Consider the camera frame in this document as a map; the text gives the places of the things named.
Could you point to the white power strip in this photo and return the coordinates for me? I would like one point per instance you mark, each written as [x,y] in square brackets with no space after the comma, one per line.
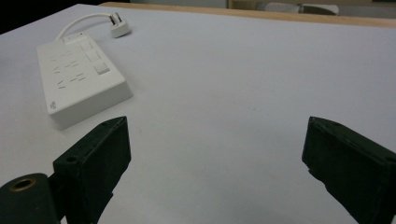
[79,77]

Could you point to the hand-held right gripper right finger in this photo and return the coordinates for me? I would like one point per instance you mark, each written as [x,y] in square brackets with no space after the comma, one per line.
[351,161]

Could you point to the grey chair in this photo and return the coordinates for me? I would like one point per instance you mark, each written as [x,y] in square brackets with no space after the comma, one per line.
[300,7]

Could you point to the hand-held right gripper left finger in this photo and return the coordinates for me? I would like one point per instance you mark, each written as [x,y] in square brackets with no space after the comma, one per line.
[93,161]

